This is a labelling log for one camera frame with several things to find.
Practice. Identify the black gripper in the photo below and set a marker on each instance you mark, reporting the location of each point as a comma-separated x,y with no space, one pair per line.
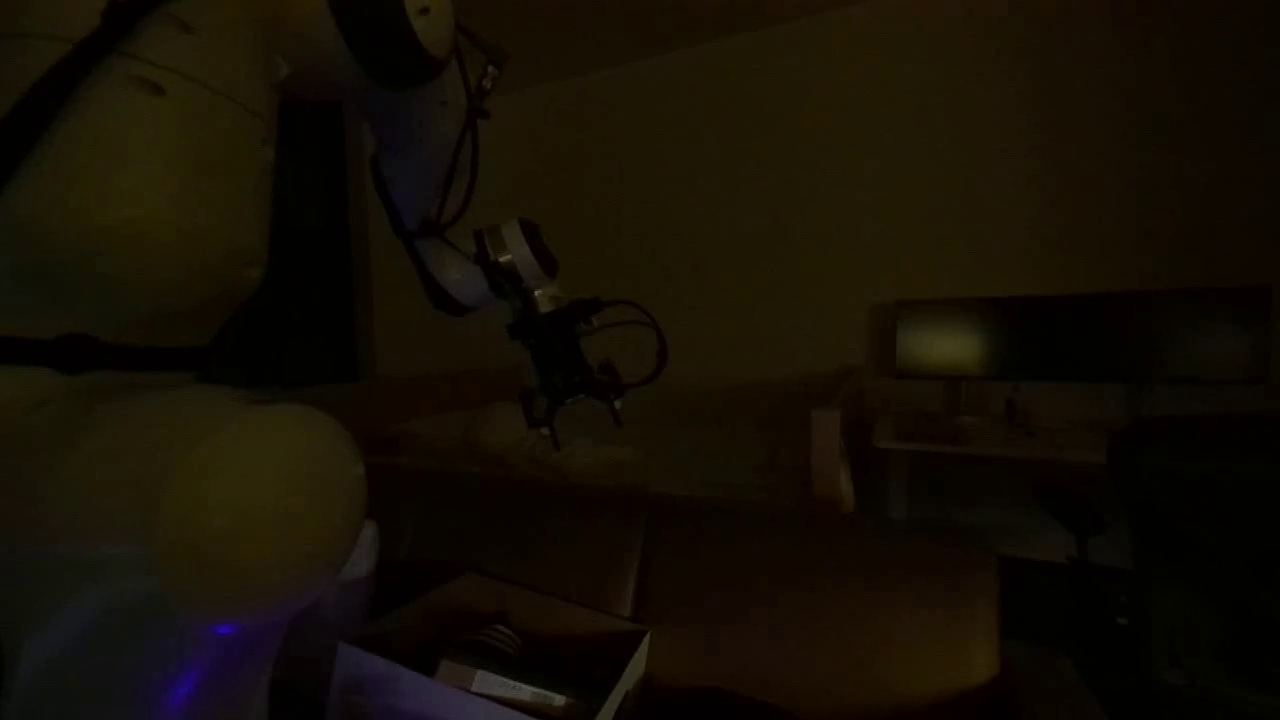
561,352

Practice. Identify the open cardboard box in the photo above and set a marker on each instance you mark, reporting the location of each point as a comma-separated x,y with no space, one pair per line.
534,626

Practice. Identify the wooden desk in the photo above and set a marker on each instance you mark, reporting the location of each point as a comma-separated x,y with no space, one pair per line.
987,446

